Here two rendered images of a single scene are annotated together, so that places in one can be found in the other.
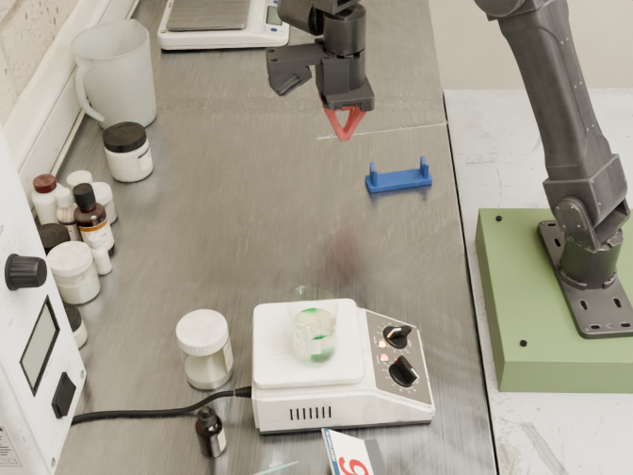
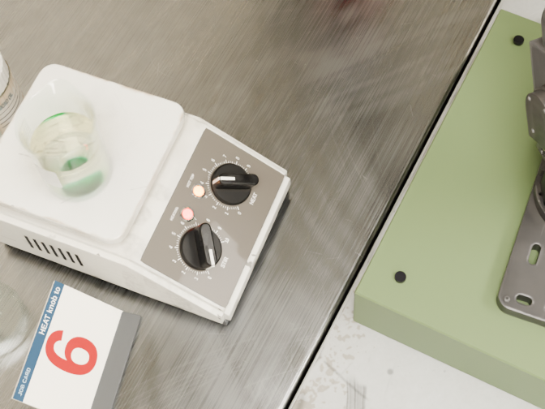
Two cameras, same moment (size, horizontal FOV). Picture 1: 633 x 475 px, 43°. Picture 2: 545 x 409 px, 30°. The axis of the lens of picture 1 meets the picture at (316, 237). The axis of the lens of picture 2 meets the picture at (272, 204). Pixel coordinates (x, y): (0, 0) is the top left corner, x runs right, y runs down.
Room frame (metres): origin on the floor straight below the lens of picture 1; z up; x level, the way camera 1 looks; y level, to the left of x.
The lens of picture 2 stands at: (0.34, -0.29, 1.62)
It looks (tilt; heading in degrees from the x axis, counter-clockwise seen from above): 63 degrees down; 30
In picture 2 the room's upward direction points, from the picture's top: 7 degrees counter-clockwise
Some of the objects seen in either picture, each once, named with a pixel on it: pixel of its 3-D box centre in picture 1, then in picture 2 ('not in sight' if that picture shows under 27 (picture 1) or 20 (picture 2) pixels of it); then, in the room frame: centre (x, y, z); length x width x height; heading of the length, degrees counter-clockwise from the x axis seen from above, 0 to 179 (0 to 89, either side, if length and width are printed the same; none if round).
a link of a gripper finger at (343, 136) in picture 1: (343, 107); not in sight; (1.00, -0.05, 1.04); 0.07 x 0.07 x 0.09; 9
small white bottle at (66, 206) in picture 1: (69, 216); not in sight; (0.90, 0.35, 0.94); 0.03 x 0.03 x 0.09
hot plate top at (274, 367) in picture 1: (307, 341); (81, 150); (0.61, 0.02, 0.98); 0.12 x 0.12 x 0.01; 1
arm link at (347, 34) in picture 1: (341, 25); not in sight; (0.99, -0.05, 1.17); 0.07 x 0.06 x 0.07; 45
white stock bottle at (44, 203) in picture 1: (51, 204); not in sight; (0.93, 0.38, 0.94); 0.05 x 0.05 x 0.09
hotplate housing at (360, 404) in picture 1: (331, 365); (124, 188); (0.61, -0.01, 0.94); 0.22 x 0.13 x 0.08; 91
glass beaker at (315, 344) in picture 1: (313, 326); (67, 143); (0.59, 0.01, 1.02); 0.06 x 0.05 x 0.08; 24
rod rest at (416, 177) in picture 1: (398, 173); not in sight; (1.00, -0.13, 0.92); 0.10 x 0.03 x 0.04; 99
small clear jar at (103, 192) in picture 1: (99, 204); not in sight; (0.94, 0.32, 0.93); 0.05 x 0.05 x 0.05
